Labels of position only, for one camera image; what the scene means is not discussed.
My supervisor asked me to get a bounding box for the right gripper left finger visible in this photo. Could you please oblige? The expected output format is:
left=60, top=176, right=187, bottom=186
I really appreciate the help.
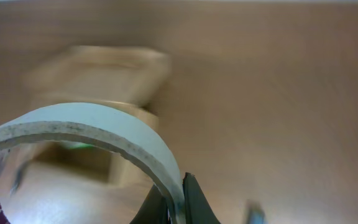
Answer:
left=130, top=185, right=170, bottom=224

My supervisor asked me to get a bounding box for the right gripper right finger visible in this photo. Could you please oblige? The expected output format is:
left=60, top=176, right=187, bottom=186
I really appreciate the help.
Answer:
left=183, top=172, right=220, bottom=224

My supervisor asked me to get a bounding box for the cream masking tape roll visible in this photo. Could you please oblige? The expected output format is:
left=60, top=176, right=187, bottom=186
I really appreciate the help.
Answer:
left=0, top=103, right=186, bottom=223

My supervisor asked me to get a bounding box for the open cardboard box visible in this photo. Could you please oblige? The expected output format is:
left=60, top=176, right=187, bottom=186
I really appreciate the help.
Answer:
left=15, top=45, right=172, bottom=187

